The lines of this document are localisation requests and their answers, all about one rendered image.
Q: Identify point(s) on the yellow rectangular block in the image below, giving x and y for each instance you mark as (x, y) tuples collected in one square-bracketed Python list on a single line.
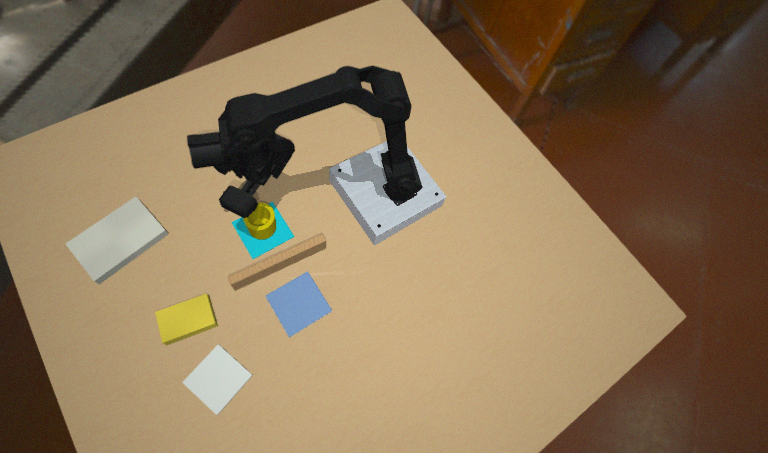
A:
[(186, 319)]

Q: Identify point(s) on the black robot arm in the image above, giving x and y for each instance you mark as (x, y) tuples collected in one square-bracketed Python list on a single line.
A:
[(249, 122)]

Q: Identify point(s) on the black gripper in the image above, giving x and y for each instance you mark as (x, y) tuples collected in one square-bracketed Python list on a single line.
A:
[(241, 201)]

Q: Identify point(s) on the pale grey flat square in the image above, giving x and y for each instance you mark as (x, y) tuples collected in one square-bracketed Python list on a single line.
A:
[(217, 379)]

